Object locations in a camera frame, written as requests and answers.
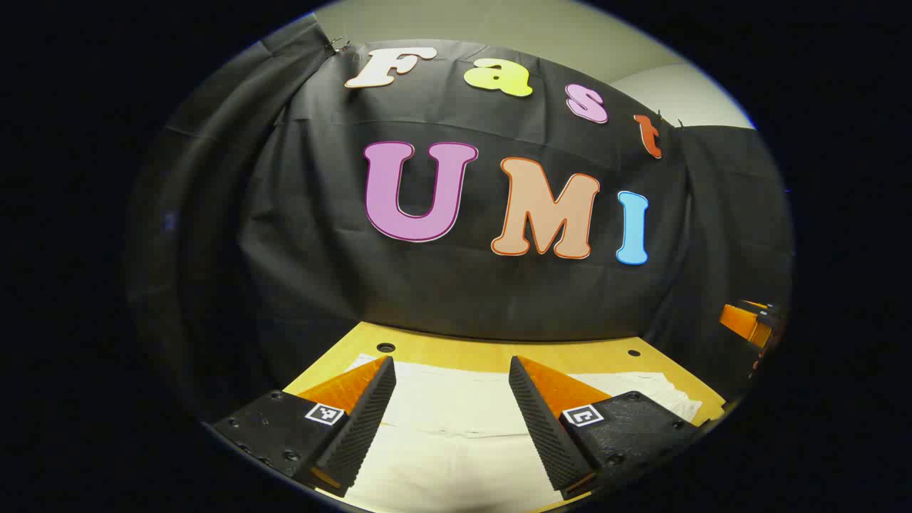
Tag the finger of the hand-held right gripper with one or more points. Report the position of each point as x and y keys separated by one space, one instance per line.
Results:
x=744 y=324

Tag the white jeans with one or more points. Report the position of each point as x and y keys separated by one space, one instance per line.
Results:
x=456 y=427

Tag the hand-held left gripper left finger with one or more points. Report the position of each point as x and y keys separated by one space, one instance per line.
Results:
x=370 y=413

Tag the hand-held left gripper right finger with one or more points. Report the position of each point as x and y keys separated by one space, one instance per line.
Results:
x=541 y=427

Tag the black backdrop cloth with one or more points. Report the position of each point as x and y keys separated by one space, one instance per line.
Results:
x=320 y=185

